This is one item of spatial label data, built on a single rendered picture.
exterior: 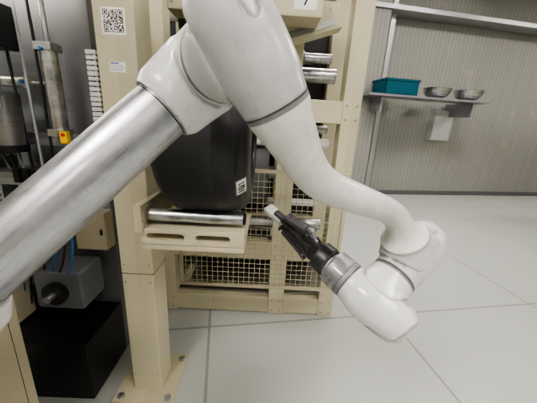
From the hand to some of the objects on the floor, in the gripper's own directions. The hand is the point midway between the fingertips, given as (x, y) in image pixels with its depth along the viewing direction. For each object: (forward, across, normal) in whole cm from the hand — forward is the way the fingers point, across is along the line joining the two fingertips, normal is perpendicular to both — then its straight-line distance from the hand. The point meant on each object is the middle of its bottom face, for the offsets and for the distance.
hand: (275, 214), depth 77 cm
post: (+19, +101, -55) cm, 116 cm away
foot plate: (+19, +101, -55) cm, 116 cm away
